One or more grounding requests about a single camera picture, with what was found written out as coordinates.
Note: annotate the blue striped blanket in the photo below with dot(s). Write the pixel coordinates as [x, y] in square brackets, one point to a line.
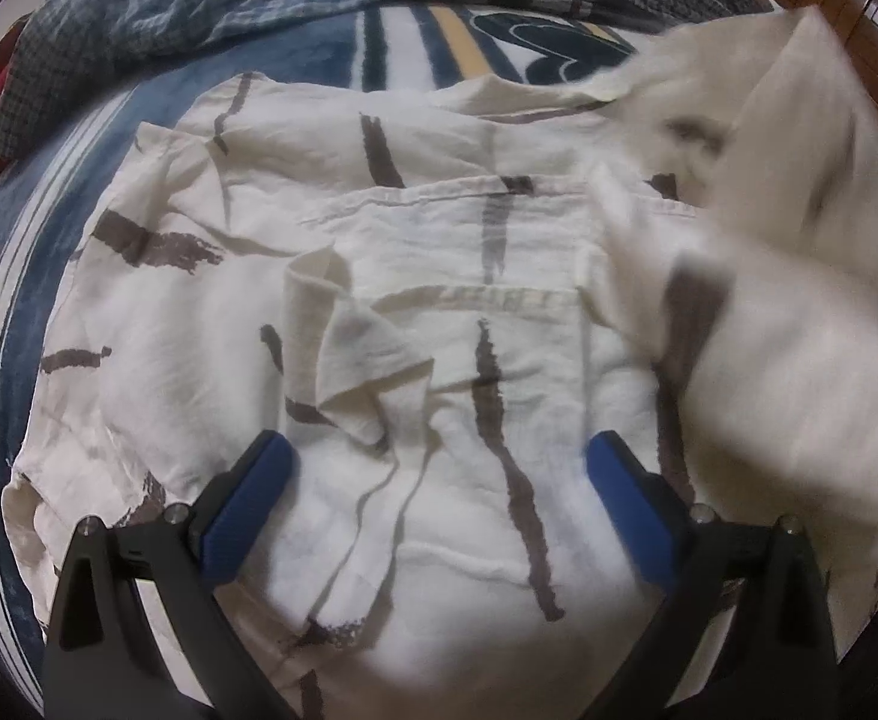
[26, 240]

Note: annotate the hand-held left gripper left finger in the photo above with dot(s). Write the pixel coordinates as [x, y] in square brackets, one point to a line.
[247, 511]

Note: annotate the wooden bed frame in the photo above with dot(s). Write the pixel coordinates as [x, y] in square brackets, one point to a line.
[859, 22]

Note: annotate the white shirt with grey strokes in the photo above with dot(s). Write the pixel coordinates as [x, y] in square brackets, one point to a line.
[424, 277]

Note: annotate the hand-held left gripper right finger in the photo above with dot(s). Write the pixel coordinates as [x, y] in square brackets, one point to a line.
[630, 519]

